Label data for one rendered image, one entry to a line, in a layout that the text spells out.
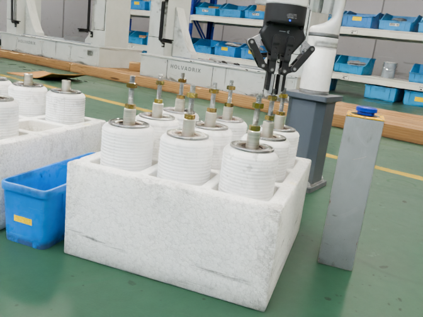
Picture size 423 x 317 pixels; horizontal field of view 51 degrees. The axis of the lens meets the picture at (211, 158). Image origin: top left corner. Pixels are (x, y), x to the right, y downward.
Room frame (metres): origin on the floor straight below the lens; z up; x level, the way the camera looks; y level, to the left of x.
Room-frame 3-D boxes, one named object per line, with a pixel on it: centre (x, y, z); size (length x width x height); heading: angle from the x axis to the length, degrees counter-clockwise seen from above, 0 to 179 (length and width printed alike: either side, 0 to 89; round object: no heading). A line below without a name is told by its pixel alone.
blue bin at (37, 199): (0.91, 0.29, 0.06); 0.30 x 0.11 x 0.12; 161
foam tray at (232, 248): (0.89, 0.01, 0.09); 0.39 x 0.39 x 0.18; 73
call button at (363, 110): (0.87, -0.29, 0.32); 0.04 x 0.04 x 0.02
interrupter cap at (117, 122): (0.81, 0.16, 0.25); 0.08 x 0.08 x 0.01
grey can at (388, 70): (5.44, -1.96, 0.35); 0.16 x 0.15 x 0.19; 56
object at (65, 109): (1.13, 0.39, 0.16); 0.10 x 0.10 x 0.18
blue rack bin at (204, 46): (7.00, 0.22, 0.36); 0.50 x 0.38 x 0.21; 147
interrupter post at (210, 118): (0.89, 0.01, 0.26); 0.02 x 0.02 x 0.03
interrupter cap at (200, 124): (0.89, 0.01, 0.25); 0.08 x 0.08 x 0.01
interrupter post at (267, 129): (0.85, -0.10, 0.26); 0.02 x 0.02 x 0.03
